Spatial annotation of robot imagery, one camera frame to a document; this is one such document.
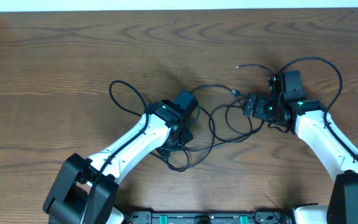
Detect black base rail green clamps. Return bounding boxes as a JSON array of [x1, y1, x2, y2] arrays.
[[116, 203, 319, 224]]

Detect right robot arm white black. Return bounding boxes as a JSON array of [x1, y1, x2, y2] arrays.
[[243, 71, 358, 223]]

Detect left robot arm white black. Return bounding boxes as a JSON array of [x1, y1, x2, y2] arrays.
[[43, 90, 198, 223]]

